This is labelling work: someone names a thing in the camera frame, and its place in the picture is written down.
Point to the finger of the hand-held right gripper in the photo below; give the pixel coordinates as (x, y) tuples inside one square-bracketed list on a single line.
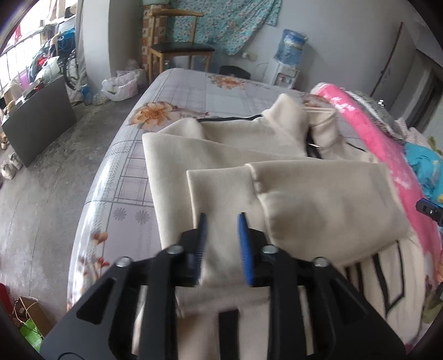
[(429, 209)]

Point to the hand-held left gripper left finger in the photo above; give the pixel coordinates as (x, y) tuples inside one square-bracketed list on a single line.
[(202, 239)]

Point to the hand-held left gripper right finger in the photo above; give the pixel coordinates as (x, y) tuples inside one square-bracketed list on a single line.
[(244, 249)]

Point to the beige zip jacket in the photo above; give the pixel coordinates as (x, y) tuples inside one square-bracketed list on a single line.
[(311, 207)]

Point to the blue printed cloth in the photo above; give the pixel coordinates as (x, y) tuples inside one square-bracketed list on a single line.
[(422, 162)]

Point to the pale pink cloth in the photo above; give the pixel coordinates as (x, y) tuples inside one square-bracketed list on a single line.
[(412, 131)]

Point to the pink floral blanket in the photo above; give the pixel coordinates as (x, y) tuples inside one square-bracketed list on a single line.
[(380, 145)]

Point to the grey door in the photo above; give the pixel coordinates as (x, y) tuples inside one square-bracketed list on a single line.
[(394, 65)]

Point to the bed with floral sheet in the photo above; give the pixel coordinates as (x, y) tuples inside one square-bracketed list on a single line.
[(180, 90)]

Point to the white plastic bag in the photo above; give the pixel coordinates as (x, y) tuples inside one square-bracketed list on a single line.
[(121, 84)]

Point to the white water dispenser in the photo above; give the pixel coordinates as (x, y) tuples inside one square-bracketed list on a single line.
[(283, 76)]

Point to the wooden chair with black seat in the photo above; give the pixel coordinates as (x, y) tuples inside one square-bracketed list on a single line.
[(183, 48)]

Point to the green paper bag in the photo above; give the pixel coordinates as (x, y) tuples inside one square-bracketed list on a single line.
[(32, 334)]

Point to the black board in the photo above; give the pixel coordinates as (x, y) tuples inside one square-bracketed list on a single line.
[(38, 121)]

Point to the pair of white shoes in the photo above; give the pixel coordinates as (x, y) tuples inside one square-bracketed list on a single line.
[(11, 165)]

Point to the red bag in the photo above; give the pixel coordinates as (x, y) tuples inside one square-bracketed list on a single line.
[(4, 297)]

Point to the blue water bottle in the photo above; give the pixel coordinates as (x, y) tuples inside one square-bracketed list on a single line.
[(290, 46)]

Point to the stack of patterned boxes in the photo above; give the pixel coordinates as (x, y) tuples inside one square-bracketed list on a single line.
[(154, 31)]

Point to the pair of tan slippers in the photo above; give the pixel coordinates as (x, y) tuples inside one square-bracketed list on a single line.
[(3, 141)]

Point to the white wall socket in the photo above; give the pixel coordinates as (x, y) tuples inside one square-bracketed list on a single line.
[(251, 57)]

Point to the teal floral wall cloth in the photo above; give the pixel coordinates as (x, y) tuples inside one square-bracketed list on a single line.
[(225, 20)]

